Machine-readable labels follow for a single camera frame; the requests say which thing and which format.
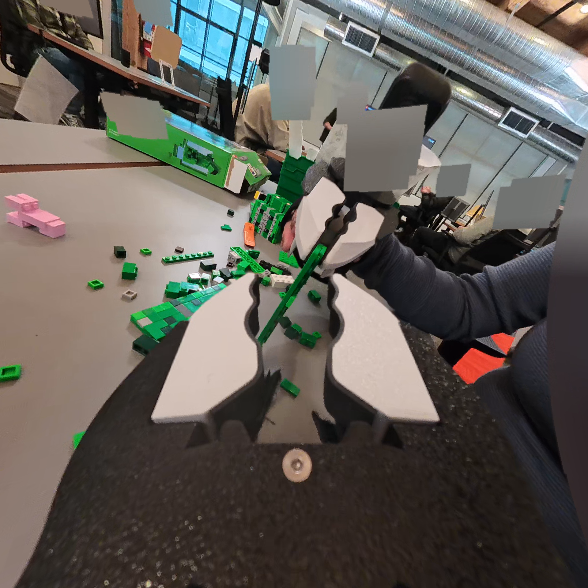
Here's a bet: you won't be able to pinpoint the orange red object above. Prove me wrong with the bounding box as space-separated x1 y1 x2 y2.
451 332 516 386

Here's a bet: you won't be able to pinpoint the person's right forearm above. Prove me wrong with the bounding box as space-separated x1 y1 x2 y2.
353 232 557 344

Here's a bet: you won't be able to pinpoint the red fire extinguisher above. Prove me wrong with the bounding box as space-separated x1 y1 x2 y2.
141 22 157 70

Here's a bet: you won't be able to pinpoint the green storage bin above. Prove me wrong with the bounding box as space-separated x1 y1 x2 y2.
276 151 319 204

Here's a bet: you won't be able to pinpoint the green mosaic tile panel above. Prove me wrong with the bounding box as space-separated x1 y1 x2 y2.
130 281 229 342

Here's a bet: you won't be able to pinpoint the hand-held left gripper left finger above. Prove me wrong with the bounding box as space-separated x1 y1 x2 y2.
150 272 282 449

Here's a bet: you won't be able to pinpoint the built green brick structure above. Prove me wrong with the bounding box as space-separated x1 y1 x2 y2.
249 192 293 245

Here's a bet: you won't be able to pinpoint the green brick set box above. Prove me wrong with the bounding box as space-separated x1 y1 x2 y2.
106 109 273 194

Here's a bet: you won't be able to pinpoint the scattered small green bricks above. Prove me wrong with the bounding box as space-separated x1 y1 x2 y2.
0 207 324 398

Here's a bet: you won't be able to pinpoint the pink brick pig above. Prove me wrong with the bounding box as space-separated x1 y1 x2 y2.
4 193 67 239

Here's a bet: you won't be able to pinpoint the person's right hand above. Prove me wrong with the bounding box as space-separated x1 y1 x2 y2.
281 212 299 254

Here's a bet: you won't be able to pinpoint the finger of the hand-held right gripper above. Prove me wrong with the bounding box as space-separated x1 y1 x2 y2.
294 176 347 266
321 203 387 279

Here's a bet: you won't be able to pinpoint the person's blue trousers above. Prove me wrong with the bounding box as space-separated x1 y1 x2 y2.
473 317 588 579

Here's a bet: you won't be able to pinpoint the grey desk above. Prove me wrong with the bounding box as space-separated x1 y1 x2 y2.
0 117 460 586

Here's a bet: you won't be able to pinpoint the wooden book stand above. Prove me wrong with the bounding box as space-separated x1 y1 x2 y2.
151 25 183 89

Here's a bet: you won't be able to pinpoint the long green brick plate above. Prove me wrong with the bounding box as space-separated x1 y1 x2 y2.
161 251 216 265

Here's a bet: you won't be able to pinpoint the distant wooden desk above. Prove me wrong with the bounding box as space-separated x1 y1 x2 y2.
27 23 213 130

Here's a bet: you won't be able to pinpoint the silver ventilation duct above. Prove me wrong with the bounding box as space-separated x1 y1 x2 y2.
317 0 588 162

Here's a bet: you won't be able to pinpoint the white air vent grille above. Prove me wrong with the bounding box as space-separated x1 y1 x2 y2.
497 106 540 137
341 20 382 58

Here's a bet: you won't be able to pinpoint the large green brick plate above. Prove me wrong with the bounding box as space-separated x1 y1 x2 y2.
256 243 329 346

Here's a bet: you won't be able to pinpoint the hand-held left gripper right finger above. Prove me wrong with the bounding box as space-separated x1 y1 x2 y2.
311 273 442 449

